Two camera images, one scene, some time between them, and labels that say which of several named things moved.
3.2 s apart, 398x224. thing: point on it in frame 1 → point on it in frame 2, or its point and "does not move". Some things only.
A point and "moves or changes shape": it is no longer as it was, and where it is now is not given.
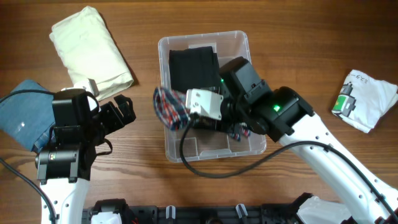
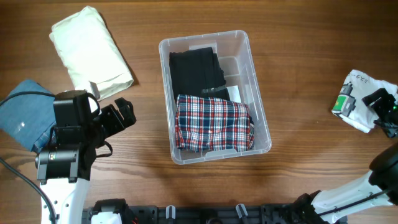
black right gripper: [224, 125] → [380, 107]
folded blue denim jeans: [27, 117] does not move
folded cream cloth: [91, 51] does not move
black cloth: [193, 68] does not move
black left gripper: [117, 120] does not move
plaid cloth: [171, 108] moves or changes shape
